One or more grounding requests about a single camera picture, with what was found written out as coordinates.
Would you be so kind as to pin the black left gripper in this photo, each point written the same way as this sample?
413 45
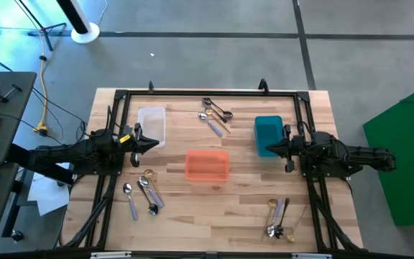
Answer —
135 144

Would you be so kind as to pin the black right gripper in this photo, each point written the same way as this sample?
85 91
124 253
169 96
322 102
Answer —
289 147

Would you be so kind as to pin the clear plastic bin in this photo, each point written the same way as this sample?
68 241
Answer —
151 124

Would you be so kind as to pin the thin gold spoon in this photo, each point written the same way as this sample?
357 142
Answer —
290 237

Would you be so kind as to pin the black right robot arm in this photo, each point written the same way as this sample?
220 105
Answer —
365 158

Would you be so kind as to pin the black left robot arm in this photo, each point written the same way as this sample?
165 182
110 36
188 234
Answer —
67 153

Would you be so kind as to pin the teal plastic bin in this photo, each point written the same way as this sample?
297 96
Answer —
266 129

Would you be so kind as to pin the small black table clamp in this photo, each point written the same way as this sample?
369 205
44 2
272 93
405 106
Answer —
151 86

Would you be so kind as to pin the large black table clamp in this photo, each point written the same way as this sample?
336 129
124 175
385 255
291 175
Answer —
263 86

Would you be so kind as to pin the orange plastic bin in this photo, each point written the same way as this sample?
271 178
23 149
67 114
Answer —
207 165

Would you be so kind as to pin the black desk support beam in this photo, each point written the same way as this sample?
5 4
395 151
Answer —
49 172

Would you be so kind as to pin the white paper sheet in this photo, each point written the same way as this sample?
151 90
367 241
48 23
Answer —
47 194

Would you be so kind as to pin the white round lamp base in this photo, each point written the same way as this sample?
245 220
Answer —
85 34

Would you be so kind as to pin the green board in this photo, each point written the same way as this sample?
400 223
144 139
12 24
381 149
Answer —
408 162

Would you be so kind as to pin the grey office desk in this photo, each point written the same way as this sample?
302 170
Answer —
9 118

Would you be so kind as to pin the black tripod stand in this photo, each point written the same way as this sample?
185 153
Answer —
44 28

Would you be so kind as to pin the black caster wheel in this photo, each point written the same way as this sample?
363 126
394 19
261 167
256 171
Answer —
17 236

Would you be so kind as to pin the black aluminium rig frame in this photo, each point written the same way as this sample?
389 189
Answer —
210 93

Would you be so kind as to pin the silver metal bracket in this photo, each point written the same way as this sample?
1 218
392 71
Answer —
311 255
110 255

